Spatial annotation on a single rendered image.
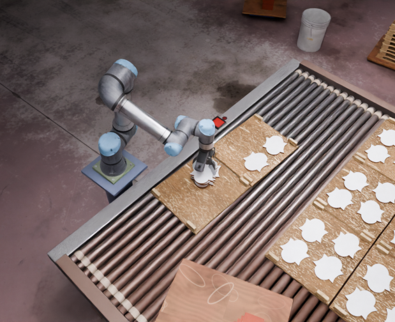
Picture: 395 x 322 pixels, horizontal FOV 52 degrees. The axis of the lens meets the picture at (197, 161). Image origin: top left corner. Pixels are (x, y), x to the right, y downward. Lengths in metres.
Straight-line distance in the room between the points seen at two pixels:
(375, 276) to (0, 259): 2.46
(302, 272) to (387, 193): 0.68
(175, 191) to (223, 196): 0.25
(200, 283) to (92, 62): 3.19
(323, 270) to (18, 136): 2.89
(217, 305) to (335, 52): 3.59
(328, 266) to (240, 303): 0.49
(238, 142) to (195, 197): 0.46
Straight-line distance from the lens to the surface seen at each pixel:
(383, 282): 2.10
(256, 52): 4.61
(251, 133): 2.43
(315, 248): 2.07
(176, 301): 1.78
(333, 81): 2.89
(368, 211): 2.26
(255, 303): 1.79
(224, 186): 2.17
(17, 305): 3.09
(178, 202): 2.11
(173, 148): 1.82
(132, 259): 2.00
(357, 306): 2.01
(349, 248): 2.12
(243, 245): 2.02
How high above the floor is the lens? 2.72
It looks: 52 degrees down
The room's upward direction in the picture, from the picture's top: 1 degrees clockwise
